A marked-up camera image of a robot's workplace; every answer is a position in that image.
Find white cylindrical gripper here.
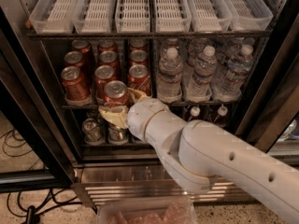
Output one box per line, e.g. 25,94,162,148
98,88,188,151

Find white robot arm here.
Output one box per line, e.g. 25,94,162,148
98,90,299,224

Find silver can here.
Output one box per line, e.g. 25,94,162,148
108,123,127,142
82,119,103,142

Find silver can bottom left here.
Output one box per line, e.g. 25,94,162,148
82,119,103,142

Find second row right coke can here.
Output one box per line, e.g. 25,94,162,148
129,50,149,66

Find second row coke can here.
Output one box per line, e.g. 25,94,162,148
98,50,120,73
61,66,90,101
129,50,149,66

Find second row middle coke can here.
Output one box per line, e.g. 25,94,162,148
98,50,120,73

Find second row left coke can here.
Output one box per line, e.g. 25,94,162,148
61,66,90,101

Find rearmost left coke can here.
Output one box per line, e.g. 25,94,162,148
72,40,92,54

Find fridge door left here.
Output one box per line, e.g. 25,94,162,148
0,10,75,192

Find fridge door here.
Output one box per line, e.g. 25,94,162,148
246,15,299,163
0,10,75,192

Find fridge door right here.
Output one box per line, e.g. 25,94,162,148
246,15,299,163

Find front left water bottle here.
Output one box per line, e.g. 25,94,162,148
157,47,183,101

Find water bottle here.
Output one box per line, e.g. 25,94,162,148
160,38,179,57
157,47,183,101
218,37,249,64
187,38,209,59
187,46,217,97
217,45,253,96

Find brown drink bottle left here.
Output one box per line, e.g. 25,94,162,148
186,106,201,121

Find brown drink bottle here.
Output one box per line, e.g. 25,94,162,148
186,106,201,121
208,105,228,128

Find front middle water bottle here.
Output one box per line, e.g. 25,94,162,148
187,46,217,97

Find back left water bottle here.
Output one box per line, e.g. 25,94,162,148
160,38,179,57

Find back middle water bottle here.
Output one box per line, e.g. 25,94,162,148
187,38,209,59

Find brown drink bottle right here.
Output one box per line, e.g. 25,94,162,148
208,105,228,128

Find front right water bottle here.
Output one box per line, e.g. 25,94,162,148
217,45,253,96

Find clear plastic container bottom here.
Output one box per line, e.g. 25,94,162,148
96,196,198,224

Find back right water bottle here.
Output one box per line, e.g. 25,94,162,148
218,37,249,64

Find black floor cables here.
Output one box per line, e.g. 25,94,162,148
0,128,98,224

